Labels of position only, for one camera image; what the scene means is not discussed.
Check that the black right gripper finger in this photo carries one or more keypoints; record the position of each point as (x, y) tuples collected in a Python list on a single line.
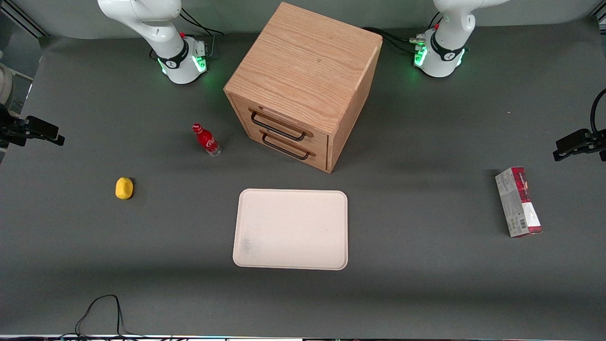
[(43, 126), (53, 139)]

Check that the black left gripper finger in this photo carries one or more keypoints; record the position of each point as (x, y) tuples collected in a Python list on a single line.
[(575, 137), (570, 152)]

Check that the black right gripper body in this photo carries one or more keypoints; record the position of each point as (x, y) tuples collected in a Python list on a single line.
[(10, 129)]

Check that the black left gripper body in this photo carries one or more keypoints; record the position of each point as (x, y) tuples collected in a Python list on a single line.
[(597, 140)]

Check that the red coke bottle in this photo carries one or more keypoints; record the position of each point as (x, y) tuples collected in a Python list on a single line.
[(207, 140)]

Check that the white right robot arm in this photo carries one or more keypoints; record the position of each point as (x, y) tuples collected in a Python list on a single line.
[(142, 14)]

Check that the beige plastic tray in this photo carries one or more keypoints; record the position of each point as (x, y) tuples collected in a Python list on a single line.
[(291, 229)]

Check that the grey and red carton box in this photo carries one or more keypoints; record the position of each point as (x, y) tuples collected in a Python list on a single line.
[(518, 203)]

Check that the yellow lemon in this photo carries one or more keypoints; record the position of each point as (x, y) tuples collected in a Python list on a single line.
[(124, 188)]

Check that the dark grey table mat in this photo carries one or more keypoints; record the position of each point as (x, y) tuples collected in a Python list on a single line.
[(426, 293)]

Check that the wooden drawer front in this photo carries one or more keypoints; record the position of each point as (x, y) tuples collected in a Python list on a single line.
[(284, 121), (293, 154)]

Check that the wooden drawer cabinet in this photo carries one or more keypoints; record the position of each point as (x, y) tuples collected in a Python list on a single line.
[(303, 61)]

